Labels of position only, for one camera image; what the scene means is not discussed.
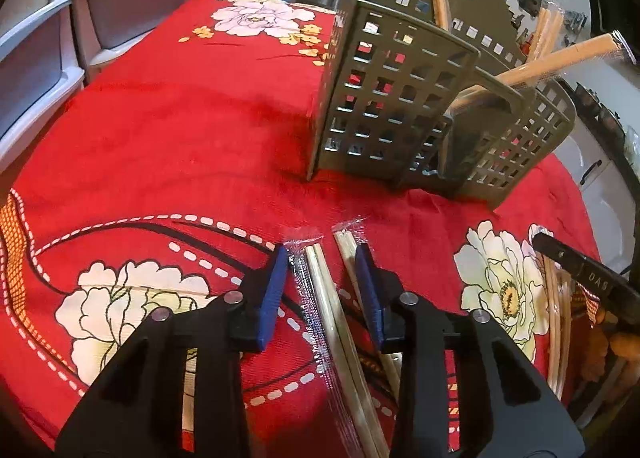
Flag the white base cabinets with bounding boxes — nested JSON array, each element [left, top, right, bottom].
[[554, 118, 636, 273]]

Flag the red floral tablecloth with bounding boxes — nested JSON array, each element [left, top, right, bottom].
[[1, 0, 598, 447]]

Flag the white drawer tower left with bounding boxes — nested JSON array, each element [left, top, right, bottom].
[[0, 0, 85, 170]]

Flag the olive perforated utensil holder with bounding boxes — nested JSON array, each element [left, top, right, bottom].
[[309, 0, 576, 205]]

